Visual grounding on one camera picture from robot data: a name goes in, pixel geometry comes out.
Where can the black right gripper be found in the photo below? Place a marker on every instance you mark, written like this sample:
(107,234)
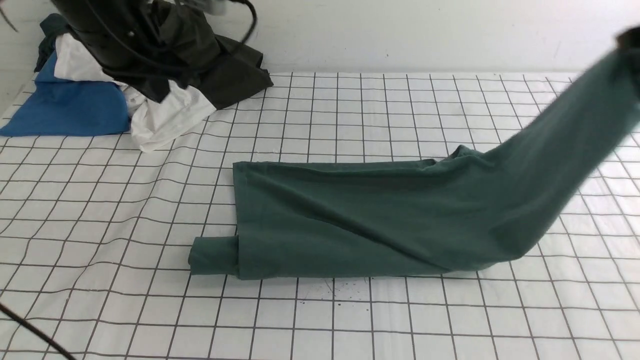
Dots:
(629,39)

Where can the green long sleeve shirt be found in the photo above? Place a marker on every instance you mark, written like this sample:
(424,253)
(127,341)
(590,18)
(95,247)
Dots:
(466,212)

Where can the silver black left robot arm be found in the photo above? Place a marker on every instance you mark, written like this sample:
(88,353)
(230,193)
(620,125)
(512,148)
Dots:
(124,37)

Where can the dark olive shirt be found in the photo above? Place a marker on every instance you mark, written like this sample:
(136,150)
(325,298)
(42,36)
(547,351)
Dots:
(229,77)

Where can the white shirt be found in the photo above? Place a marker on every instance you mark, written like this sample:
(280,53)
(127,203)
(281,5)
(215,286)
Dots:
(153,125)

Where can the dark navy shirt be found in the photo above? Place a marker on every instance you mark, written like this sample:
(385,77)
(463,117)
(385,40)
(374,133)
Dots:
(53,26)

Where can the blue shirt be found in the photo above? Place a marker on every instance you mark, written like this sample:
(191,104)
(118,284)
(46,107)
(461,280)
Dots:
(60,107)

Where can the white grid tablecloth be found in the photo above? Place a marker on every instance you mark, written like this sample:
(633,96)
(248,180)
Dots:
(95,235)

